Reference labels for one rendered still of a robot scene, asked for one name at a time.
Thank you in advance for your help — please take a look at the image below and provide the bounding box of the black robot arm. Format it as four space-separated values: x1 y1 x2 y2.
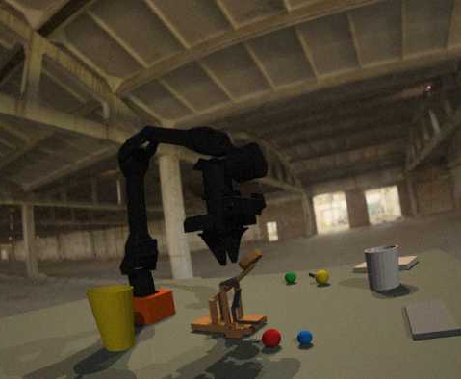
118 126 268 297

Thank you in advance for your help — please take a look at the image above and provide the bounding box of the dark red ball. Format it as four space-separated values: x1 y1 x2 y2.
262 329 281 347

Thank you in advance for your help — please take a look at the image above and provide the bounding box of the grey open cylinder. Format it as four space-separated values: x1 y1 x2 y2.
365 245 399 291

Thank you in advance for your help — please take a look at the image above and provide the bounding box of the olive yellow cup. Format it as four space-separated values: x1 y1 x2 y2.
86 285 135 351

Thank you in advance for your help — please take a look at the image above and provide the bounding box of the green ball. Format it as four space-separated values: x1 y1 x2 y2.
285 271 296 284

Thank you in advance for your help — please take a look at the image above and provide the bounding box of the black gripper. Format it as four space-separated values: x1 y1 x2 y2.
183 185 257 265

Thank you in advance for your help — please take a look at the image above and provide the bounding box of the blue ball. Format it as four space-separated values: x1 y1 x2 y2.
297 330 312 344

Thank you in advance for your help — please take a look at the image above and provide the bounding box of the yellow ball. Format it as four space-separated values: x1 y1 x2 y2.
316 270 329 285

